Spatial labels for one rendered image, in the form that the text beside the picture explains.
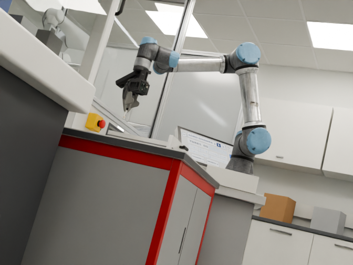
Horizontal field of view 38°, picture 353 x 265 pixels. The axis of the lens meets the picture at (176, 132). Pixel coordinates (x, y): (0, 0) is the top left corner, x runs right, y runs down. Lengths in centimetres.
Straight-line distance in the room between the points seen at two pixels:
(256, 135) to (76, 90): 99
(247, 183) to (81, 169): 86
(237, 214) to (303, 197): 350
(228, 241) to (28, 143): 114
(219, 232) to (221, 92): 200
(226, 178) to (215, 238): 28
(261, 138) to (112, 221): 91
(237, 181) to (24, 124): 113
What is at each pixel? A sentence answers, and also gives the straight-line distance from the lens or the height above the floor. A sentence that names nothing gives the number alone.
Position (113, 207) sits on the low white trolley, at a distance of 181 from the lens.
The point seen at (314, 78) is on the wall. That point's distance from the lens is 629.
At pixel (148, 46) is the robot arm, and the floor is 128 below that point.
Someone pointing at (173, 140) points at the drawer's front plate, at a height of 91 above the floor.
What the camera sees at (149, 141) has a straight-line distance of 245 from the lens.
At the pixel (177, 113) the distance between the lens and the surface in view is 431.
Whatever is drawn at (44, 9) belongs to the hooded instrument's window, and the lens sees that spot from 155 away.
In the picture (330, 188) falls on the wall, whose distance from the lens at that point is 590.
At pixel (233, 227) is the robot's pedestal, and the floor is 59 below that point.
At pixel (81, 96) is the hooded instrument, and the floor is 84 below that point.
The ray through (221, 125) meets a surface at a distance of 415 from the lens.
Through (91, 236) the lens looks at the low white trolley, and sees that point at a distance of 183.
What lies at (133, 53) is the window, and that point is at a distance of 270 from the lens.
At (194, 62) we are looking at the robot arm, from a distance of 256.
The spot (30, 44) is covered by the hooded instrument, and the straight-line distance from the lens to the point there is 149.
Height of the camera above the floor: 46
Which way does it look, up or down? 12 degrees up
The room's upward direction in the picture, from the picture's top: 15 degrees clockwise
